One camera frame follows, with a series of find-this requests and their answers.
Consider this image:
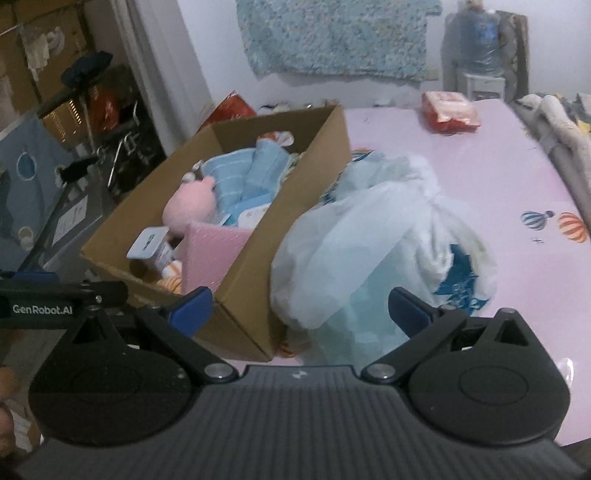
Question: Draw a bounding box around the stack of cardboard boxes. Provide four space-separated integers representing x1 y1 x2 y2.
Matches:
0 0 121 121

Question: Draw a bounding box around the grey blanket yellow print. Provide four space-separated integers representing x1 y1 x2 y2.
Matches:
549 95 591 125

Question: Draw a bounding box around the blue water bottle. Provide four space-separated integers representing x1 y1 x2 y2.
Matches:
443 0 502 75

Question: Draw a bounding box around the person's left hand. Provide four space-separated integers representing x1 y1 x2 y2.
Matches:
0 367 21 446

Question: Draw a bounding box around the blue patterned wall cloth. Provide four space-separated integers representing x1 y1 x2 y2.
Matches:
235 0 443 84

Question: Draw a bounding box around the white plastic bag blue print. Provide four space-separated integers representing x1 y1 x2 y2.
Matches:
270 150 499 365

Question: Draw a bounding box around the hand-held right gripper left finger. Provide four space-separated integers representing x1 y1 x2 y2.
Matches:
69 286 236 385

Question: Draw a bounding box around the black metal cart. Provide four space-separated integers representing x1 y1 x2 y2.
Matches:
37 51 167 199

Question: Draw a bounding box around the white knitted blanket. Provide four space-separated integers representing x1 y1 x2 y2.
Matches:
515 92 591 208

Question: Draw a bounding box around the pink wet wipes pack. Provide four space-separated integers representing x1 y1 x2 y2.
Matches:
421 90 482 134

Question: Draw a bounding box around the cardboard box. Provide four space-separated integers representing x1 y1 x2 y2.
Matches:
79 104 352 363

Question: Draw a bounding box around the pink printed tablecloth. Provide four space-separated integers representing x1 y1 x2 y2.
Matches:
272 104 591 448

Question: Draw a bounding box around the yogurt cup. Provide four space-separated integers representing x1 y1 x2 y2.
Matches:
127 226 178 273

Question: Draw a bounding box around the pink plush toy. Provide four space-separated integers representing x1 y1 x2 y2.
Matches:
161 172 218 243

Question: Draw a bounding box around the orange snack bag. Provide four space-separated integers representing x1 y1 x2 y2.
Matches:
198 91 257 134

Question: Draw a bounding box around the white water dispenser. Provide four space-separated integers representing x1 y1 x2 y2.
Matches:
462 71 506 104

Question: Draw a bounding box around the blue printed cloth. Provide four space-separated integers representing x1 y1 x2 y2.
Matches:
0 115 79 241

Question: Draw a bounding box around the orange striped white sock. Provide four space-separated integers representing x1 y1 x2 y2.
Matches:
157 261 184 294

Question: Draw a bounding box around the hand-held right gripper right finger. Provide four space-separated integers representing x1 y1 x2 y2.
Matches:
360 286 532 385

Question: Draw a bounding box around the red bag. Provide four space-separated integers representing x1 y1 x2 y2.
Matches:
88 88 123 134

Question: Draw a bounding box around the blue checkered towel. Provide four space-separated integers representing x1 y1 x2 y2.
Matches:
198 137 301 227

